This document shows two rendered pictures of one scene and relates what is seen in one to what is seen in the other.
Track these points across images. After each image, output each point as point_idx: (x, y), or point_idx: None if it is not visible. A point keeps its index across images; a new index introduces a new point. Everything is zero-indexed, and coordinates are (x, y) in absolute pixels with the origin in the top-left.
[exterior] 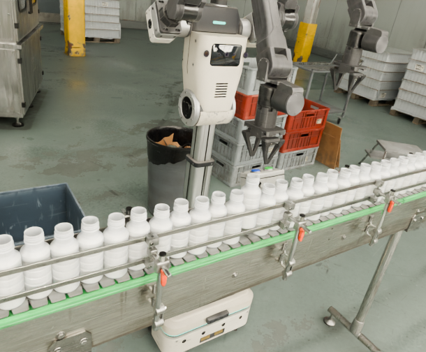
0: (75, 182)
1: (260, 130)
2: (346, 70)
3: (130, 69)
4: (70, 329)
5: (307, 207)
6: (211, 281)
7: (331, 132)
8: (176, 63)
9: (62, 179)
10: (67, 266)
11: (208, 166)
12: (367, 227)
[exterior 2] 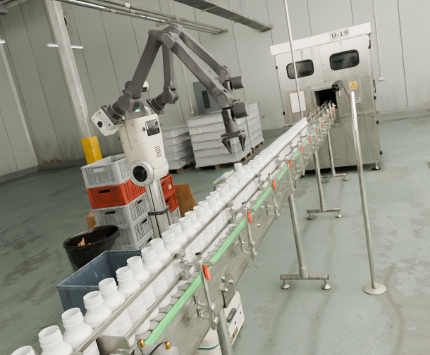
0: None
1: (235, 132)
2: (232, 103)
3: None
4: (224, 273)
5: (261, 177)
6: (253, 231)
7: (182, 191)
8: None
9: None
10: (210, 229)
11: (168, 211)
12: (284, 185)
